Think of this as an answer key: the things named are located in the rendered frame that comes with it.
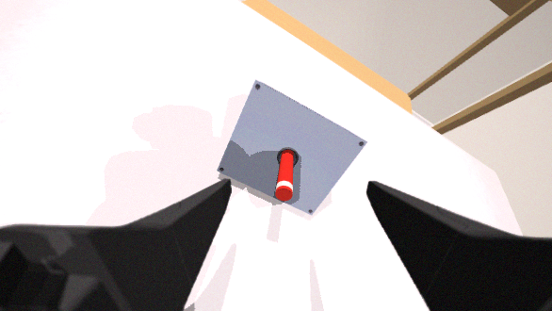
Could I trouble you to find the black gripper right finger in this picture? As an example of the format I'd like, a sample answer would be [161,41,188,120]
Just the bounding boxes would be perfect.
[365,180,552,311]

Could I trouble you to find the grey square plate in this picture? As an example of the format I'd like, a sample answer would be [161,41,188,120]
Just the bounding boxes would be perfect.
[217,79,367,216]

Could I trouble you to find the red peg with white band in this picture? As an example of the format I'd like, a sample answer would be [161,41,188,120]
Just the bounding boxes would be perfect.
[275,150,294,201]

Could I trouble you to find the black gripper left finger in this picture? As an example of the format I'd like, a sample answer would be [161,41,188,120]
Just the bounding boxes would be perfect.
[0,179,232,311]

